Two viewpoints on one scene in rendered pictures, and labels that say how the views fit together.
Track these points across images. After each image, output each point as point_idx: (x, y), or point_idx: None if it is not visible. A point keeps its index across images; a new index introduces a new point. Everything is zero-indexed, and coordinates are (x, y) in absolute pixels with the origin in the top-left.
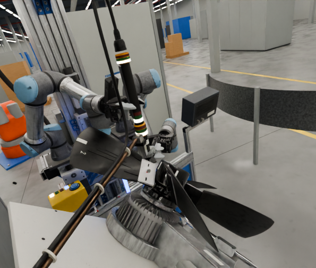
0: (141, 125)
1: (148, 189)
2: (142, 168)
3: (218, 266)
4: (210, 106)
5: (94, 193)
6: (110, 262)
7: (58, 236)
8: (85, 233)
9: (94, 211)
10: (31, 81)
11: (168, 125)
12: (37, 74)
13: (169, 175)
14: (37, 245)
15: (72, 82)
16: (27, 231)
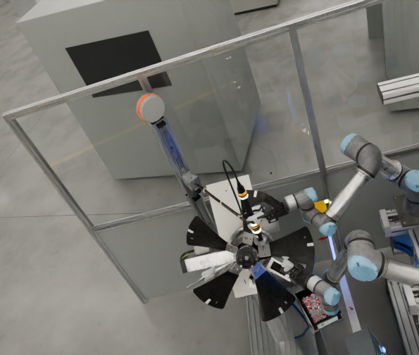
0: (251, 225)
1: None
2: (248, 234)
3: (197, 257)
4: None
5: (218, 201)
6: (220, 218)
7: (206, 191)
8: (238, 209)
9: (334, 242)
10: (344, 145)
11: (315, 284)
12: (355, 145)
13: (229, 243)
14: (221, 189)
15: (355, 176)
16: (229, 184)
